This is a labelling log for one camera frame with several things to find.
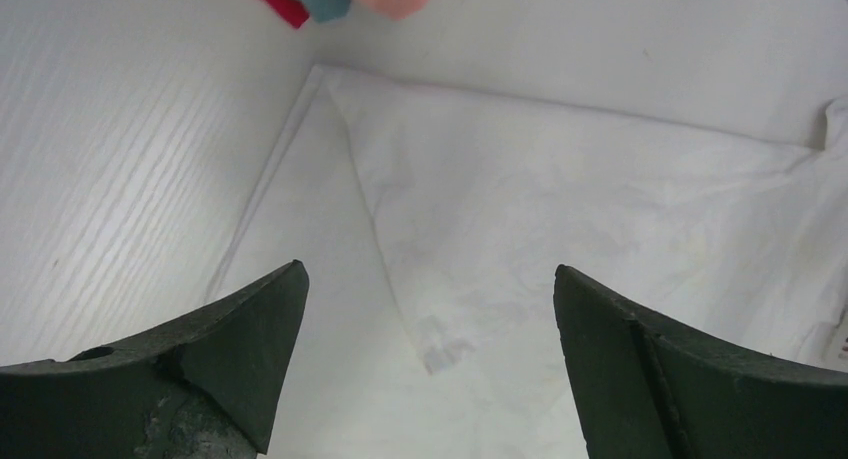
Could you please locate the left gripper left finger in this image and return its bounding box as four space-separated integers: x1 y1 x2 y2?
1 261 309 458

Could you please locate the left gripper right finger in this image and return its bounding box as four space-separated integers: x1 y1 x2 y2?
553 265 847 458

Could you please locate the white t-shirt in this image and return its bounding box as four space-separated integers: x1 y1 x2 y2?
223 66 847 458

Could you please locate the folded red t-shirt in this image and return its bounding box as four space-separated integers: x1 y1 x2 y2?
262 0 310 30

